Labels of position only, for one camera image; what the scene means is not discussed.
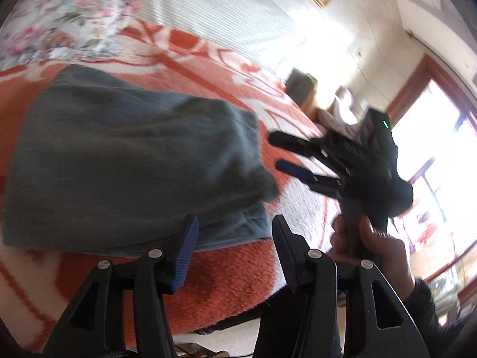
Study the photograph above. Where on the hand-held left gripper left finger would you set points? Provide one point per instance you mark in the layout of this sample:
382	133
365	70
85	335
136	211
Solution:
184	253

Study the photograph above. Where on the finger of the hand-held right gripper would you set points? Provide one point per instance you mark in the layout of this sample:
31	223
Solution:
294	143
302	175

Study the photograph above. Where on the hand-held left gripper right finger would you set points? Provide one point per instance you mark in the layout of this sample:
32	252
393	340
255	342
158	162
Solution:
285	246

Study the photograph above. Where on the grey fleece pants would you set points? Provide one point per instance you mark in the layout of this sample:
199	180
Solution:
130	156

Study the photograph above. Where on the person's right hand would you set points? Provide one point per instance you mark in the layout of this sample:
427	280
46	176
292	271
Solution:
387	257

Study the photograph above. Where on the orange and white blanket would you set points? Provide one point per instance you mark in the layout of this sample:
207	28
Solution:
223	279

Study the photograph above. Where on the dark nightstand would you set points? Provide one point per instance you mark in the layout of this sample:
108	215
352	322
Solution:
302	85

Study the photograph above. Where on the floral quilt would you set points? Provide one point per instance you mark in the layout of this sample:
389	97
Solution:
63	26

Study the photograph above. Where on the wooden door frame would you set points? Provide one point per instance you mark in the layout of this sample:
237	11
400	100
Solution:
413	78

